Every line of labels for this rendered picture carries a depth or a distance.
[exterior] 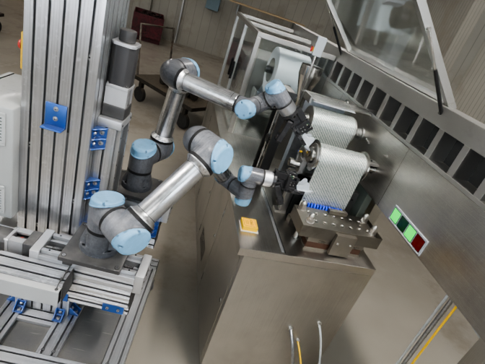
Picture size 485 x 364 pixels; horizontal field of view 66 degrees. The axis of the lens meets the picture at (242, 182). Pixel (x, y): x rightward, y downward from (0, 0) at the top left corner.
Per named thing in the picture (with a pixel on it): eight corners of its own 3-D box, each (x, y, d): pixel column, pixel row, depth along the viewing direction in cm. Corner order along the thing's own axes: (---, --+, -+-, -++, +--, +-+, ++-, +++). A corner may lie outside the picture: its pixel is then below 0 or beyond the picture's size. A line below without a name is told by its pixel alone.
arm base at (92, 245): (71, 252, 135) (74, 231, 130) (88, 228, 148) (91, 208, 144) (112, 263, 136) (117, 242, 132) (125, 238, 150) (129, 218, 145)
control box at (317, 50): (308, 52, 208) (315, 34, 203) (320, 56, 208) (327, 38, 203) (308, 53, 202) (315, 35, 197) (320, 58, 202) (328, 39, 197)
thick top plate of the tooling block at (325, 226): (289, 214, 176) (294, 204, 173) (362, 228, 186) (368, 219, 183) (298, 235, 162) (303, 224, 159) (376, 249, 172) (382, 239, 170)
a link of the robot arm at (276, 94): (263, 83, 159) (281, 74, 155) (276, 104, 165) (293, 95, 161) (260, 92, 154) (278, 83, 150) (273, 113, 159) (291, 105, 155)
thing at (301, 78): (265, 150, 257) (296, 69, 232) (284, 154, 261) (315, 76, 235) (270, 159, 245) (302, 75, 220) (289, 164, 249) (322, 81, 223)
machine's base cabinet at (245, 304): (190, 161, 411) (211, 87, 372) (246, 172, 427) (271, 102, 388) (193, 379, 195) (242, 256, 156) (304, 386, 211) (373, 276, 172)
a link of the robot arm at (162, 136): (136, 157, 188) (167, 53, 162) (154, 149, 201) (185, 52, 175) (156, 168, 186) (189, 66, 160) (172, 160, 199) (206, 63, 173)
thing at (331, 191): (299, 203, 179) (314, 170, 170) (342, 211, 184) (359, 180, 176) (299, 204, 178) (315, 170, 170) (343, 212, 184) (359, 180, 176)
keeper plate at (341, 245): (326, 251, 169) (336, 232, 164) (346, 255, 172) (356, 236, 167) (328, 255, 167) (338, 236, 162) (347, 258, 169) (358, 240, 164)
